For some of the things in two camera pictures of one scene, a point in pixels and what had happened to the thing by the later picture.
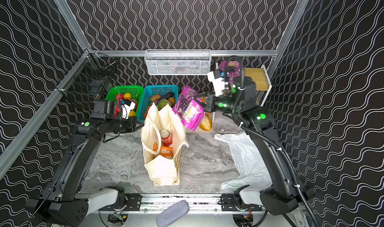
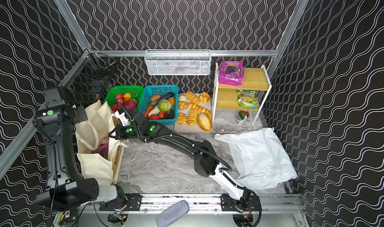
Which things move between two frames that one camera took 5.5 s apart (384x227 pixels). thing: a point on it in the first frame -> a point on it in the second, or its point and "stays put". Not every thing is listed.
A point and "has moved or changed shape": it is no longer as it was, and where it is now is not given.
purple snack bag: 191,112 -> 103,150
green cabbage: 162,103 stays put
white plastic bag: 248,161 stays put
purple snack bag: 233,68 stays put
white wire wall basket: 178,61 stays put
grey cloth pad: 172,213 stays put
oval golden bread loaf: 206,123 stays put
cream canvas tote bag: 163,171 -> 96,144
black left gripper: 132,124 -> 80,115
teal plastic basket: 147,91 stays put
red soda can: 166,139 has moved or changed shape
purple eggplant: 166,96 stays put
